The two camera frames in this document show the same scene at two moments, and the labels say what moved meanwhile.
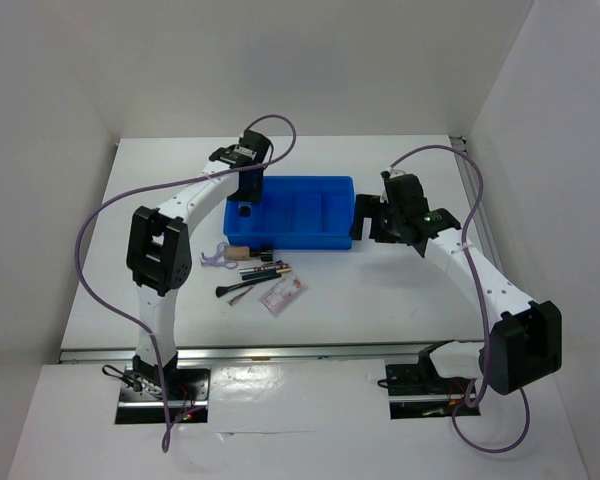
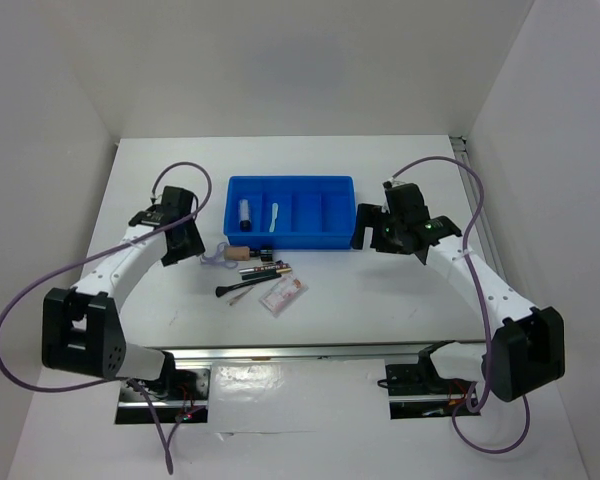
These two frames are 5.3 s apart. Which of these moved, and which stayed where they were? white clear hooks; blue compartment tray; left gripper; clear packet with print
Moved: left gripper
Stayed: clear packet with print; white clear hooks; blue compartment tray
